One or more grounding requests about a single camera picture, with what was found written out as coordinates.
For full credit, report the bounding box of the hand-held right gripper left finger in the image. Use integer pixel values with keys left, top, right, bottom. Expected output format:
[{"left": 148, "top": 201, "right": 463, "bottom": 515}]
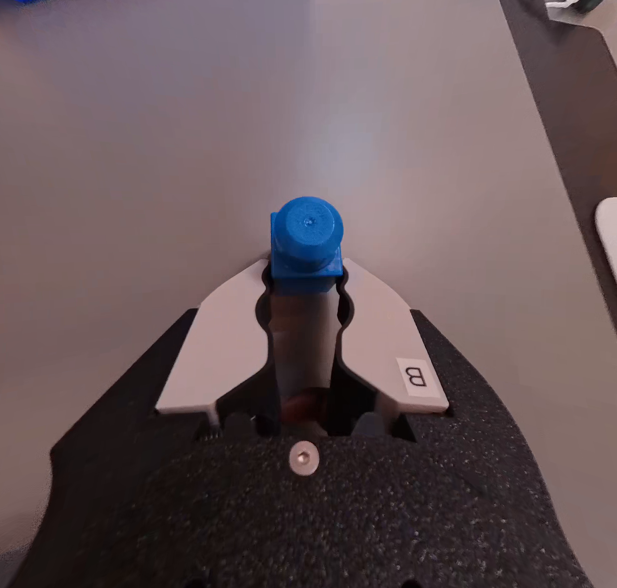
[{"left": 155, "top": 258, "right": 273, "bottom": 424}]

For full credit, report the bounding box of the blue mega block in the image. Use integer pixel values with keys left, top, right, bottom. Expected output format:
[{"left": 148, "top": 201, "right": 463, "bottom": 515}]
[{"left": 269, "top": 196, "right": 345, "bottom": 294}]

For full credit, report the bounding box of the person's right hand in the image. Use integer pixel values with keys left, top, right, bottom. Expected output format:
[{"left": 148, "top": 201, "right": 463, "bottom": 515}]
[{"left": 282, "top": 389, "right": 329, "bottom": 426}]

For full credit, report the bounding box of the white rounded object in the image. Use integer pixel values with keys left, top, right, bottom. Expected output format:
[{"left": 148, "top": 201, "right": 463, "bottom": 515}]
[{"left": 594, "top": 197, "right": 617, "bottom": 285}]

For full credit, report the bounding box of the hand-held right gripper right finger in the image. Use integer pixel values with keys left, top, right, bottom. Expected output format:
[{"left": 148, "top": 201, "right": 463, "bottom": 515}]
[{"left": 336, "top": 258, "right": 450, "bottom": 414}]

